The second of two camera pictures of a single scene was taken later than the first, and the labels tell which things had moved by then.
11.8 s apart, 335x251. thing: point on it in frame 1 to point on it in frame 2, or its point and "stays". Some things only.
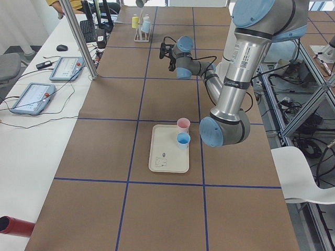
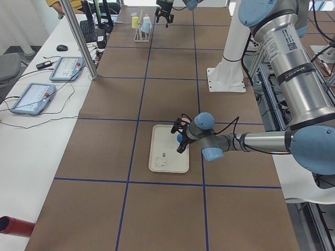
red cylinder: [12, 226] stays
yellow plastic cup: [134, 22] stays
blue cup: [146, 26] stays
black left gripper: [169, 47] to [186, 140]
